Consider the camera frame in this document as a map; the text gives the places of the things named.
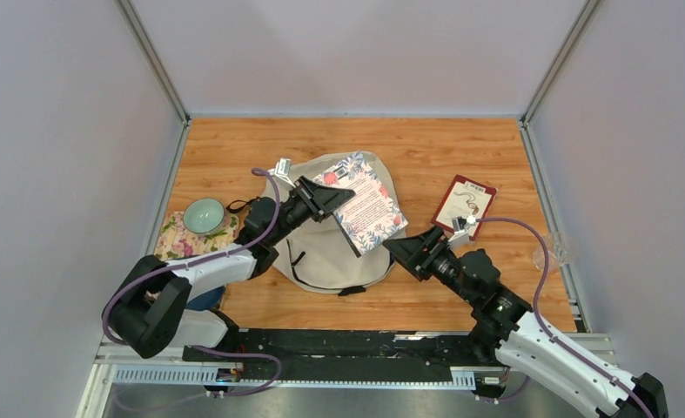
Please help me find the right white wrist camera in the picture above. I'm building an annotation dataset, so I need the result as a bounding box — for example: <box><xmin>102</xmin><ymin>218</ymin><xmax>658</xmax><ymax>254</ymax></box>
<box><xmin>448</xmin><ymin>215</ymin><xmax>478</xmax><ymax>250</ymax></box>

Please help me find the beige canvas backpack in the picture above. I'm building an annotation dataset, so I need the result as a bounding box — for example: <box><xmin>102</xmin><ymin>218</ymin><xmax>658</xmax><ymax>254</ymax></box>
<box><xmin>272</xmin><ymin>151</ymin><xmax>394</xmax><ymax>296</ymax></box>

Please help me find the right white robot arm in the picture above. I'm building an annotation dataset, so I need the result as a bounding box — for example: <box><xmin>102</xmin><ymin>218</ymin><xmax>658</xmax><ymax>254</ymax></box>
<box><xmin>382</xmin><ymin>226</ymin><xmax>669</xmax><ymax>417</ymax></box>

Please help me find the light green ceramic bowl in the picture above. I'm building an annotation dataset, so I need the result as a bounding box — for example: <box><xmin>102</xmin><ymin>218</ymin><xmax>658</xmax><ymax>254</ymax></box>
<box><xmin>183</xmin><ymin>198</ymin><xmax>225</xmax><ymax>235</ymax></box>

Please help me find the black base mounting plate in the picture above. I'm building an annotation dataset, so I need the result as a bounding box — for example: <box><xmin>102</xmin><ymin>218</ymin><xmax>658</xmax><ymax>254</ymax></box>
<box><xmin>182</xmin><ymin>328</ymin><xmax>514</xmax><ymax>385</ymax></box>

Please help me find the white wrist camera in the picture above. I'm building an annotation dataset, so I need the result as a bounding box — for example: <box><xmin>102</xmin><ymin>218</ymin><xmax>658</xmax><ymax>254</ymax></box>
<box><xmin>269</xmin><ymin>158</ymin><xmax>294</xmax><ymax>189</ymax></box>
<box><xmin>448</xmin><ymin>215</ymin><xmax>478</xmax><ymax>250</ymax></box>

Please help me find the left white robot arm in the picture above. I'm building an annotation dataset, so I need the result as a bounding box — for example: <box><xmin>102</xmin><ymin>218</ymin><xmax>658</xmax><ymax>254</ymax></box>
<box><xmin>102</xmin><ymin>176</ymin><xmax>355</xmax><ymax>361</ymax></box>

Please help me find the dark blue leaf plate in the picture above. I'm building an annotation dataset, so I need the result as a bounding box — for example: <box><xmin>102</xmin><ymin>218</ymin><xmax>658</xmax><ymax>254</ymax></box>
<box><xmin>191</xmin><ymin>287</ymin><xmax>225</xmax><ymax>311</ymax></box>

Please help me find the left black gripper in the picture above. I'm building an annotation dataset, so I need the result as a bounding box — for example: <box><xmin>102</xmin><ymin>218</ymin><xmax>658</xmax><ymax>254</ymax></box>
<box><xmin>268</xmin><ymin>176</ymin><xmax>355</xmax><ymax>246</ymax></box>

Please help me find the red white cover book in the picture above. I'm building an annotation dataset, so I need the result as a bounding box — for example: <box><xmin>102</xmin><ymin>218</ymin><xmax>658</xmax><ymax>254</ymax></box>
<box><xmin>431</xmin><ymin>175</ymin><xmax>498</xmax><ymax>238</ymax></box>

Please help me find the floral rectangular tray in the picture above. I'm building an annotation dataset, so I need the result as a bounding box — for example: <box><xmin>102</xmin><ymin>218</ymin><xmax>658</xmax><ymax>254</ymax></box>
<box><xmin>153</xmin><ymin>212</ymin><xmax>239</xmax><ymax>260</ymax></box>

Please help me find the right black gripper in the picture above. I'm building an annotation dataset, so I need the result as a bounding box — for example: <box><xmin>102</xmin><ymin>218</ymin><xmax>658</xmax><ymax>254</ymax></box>
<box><xmin>381</xmin><ymin>226</ymin><xmax>475</xmax><ymax>307</ymax></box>

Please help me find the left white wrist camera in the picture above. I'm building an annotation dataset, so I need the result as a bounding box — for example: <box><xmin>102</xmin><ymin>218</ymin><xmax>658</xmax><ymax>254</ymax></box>
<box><xmin>269</xmin><ymin>158</ymin><xmax>294</xmax><ymax>189</ymax></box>

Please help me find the floral white cover book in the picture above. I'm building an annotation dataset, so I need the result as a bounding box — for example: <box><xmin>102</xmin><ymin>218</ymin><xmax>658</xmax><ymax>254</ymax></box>
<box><xmin>313</xmin><ymin>152</ymin><xmax>408</xmax><ymax>258</ymax></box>

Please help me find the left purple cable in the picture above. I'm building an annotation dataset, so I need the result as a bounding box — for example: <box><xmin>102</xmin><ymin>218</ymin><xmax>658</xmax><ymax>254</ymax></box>
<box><xmin>100</xmin><ymin>167</ymin><xmax>283</xmax><ymax>405</ymax></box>

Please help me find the aluminium frame rail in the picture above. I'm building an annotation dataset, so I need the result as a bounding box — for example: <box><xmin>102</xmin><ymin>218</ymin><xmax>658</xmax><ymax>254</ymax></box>
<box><xmin>95</xmin><ymin>328</ymin><xmax>610</xmax><ymax>394</ymax></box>

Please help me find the clear plastic cup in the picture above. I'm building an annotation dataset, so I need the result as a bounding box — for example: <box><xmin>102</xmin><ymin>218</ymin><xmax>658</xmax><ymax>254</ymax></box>
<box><xmin>532</xmin><ymin>233</ymin><xmax>579</xmax><ymax>273</ymax></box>

